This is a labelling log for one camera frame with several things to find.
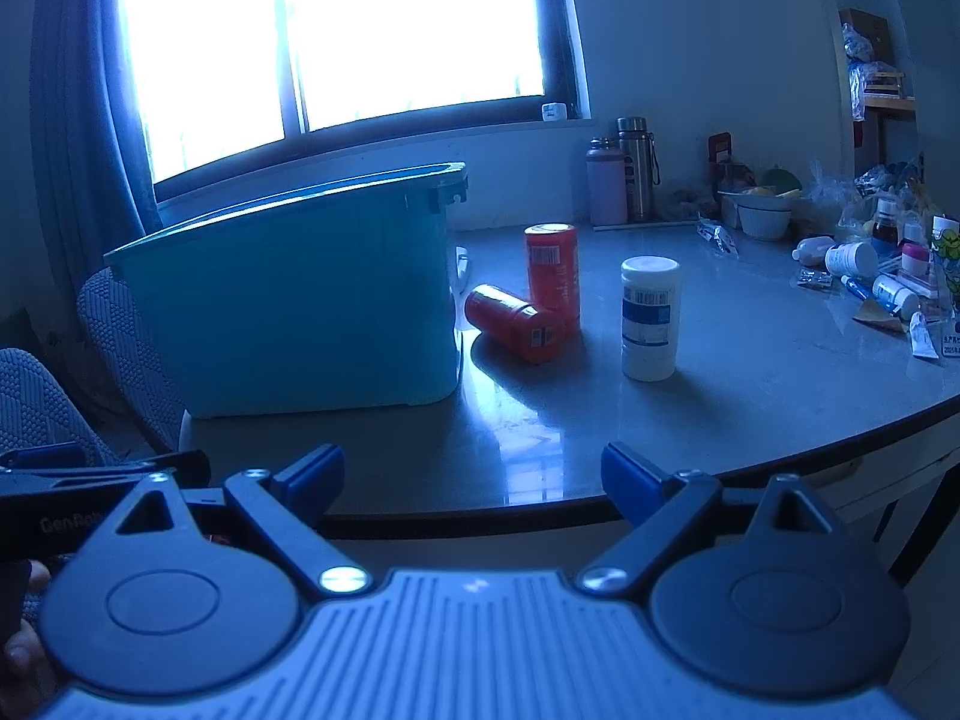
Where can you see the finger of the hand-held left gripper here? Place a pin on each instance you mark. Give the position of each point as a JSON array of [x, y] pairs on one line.
[[82, 476], [37, 456]]

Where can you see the green plate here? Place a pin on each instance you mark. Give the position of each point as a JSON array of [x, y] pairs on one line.
[[781, 180]]

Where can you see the clear wrapped packet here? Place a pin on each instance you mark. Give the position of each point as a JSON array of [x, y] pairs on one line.
[[716, 234]]

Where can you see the brown glass bottle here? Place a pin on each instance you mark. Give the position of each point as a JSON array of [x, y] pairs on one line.
[[885, 225]]

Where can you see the small white sill device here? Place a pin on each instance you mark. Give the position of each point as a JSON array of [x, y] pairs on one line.
[[553, 111]]

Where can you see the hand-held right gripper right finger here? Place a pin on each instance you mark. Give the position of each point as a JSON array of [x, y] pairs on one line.
[[630, 481]]

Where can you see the dark teal curtain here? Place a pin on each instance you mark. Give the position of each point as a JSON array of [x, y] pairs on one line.
[[75, 90]]

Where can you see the blue tube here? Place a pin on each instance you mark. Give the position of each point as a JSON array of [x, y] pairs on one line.
[[856, 286]]

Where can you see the window with dark frame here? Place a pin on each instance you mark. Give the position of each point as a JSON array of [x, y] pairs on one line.
[[337, 30]]

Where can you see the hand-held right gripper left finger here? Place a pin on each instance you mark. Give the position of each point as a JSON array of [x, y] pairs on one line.
[[315, 474]]

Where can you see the small white squeeze bottle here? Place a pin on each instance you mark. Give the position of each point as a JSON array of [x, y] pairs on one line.
[[814, 249]]

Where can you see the white ointment tube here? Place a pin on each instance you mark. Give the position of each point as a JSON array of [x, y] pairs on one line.
[[922, 337]]

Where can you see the red packet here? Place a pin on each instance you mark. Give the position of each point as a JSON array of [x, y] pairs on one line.
[[718, 146]]

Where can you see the brown paper piece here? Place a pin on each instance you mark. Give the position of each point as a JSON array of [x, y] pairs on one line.
[[877, 315]]

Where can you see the white bottle with blue label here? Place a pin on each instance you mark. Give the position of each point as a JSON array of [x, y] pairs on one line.
[[649, 322]]

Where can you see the bag of dried food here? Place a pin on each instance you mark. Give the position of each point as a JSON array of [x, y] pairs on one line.
[[686, 202]]

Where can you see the pink lidded jar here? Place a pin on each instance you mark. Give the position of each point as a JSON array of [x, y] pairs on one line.
[[915, 259]]

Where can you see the teal plastic storage bin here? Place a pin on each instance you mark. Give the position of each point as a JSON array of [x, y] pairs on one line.
[[300, 300]]

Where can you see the clear plastic bag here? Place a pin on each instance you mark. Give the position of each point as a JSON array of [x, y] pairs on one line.
[[829, 199]]

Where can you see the silver blister pack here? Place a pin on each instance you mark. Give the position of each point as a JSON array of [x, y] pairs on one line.
[[814, 277]]

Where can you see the white ribbed bowl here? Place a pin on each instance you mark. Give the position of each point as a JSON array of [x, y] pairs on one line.
[[765, 223]]

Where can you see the steel thermos flask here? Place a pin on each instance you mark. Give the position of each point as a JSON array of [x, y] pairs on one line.
[[637, 172]]

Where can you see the wooden shelf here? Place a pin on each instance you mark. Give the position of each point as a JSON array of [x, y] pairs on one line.
[[885, 82]]

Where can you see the pink water bottle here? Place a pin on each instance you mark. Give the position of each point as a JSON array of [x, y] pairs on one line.
[[606, 187]]

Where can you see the shallow white dish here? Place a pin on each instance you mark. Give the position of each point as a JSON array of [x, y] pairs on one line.
[[735, 199]]

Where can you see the white pill bottle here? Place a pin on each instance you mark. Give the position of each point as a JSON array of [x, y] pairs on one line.
[[851, 259]]

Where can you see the person's left hand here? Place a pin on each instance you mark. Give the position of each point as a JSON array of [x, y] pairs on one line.
[[22, 664]]

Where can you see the red canister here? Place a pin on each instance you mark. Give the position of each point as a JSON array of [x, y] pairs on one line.
[[510, 322], [553, 277]]

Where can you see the slim white medicine bottle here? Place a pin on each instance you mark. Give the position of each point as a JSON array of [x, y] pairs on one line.
[[896, 296]]

